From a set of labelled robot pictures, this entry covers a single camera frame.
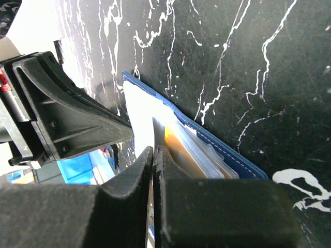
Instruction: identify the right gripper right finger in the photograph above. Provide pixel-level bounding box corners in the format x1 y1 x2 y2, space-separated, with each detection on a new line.
154 146 301 247

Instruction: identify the blue leather card holder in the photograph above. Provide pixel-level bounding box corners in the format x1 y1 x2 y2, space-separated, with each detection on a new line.
122 72 268 179

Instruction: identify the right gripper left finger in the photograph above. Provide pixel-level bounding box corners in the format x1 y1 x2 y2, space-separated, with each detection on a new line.
1 146 153 247

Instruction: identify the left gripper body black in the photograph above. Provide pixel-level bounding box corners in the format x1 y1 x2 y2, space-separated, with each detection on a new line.
1 59 55 169

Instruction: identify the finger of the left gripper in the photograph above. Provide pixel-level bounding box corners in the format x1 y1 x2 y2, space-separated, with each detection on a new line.
12 52 133 161

